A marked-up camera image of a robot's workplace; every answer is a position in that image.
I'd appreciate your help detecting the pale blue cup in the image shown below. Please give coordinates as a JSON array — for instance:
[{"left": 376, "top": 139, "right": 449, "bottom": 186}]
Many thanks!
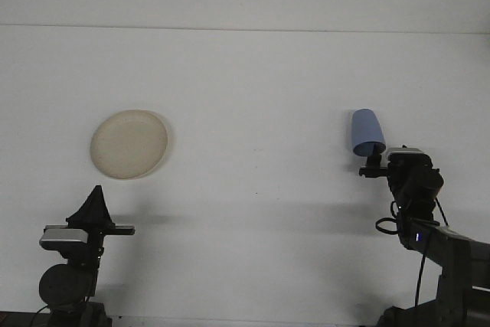
[{"left": 350, "top": 108, "right": 386, "bottom": 158}]

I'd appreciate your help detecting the pale round plate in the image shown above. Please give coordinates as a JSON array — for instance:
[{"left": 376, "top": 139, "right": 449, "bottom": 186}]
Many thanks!
[{"left": 90, "top": 109, "right": 172, "bottom": 181}]

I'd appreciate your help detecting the pale grey camera box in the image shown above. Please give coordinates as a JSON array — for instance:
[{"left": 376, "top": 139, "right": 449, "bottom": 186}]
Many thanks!
[
  {"left": 38, "top": 228, "right": 88, "bottom": 250},
  {"left": 385, "top": 146, "right": 425, "bottom": 162}
]

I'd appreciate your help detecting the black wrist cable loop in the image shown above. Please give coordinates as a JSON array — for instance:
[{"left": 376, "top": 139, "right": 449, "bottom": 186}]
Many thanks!
[{"left": 375, "top": 216, "right": 401, "bottom": 235}]

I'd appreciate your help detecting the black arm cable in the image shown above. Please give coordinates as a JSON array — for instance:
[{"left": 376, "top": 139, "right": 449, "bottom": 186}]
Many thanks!
[
  {"left": 31, "top": 305, "right": 51, "bottom": 327},
  {"left": 414, "top": 226, "right": 442, "bottom": 308}
]

